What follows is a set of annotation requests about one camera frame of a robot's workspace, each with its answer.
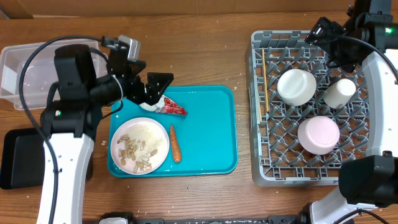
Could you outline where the wooden chopstick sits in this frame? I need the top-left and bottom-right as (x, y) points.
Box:
(261, 48), (269, 113)
(258, 96), (262, 124)

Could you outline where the clear plastic bin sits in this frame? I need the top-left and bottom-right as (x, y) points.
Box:
(1, 39), (99, 110)

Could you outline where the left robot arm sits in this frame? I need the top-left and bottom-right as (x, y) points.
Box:
(37, 41), (157, 223)

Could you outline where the red snack wrapper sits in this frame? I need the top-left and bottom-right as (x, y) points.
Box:
(154, 95), (187, 116)

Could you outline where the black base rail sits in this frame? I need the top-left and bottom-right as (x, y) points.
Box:
(95, 212), (312, 224)

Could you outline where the white cup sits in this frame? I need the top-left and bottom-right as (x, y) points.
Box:
(323, 78), (356, 109)

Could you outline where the white bowl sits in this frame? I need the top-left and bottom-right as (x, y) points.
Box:
(277, 69), (317, 106)

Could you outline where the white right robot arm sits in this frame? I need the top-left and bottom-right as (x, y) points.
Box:
(246, 1), (397, 223)

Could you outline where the orange carrot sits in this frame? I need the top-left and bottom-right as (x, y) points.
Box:
(170, 124), (182, 163)

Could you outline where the teal plastic tray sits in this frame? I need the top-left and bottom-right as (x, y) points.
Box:
(108, 85), (238, 178)

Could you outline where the pink plate with food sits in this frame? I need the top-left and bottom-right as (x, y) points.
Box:
(109, 118), (170, 175)

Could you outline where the pink bowl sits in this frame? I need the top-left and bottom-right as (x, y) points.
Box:
(297, 116), (340, 155)

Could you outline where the grey dish rack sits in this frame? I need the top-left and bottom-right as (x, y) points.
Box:
(245, 30), (398, 188)

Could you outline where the white tissue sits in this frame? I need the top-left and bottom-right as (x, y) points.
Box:
(139, 103), (157, 112)

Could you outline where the black tray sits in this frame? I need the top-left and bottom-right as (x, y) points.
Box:
(0, 127), (93, 190)

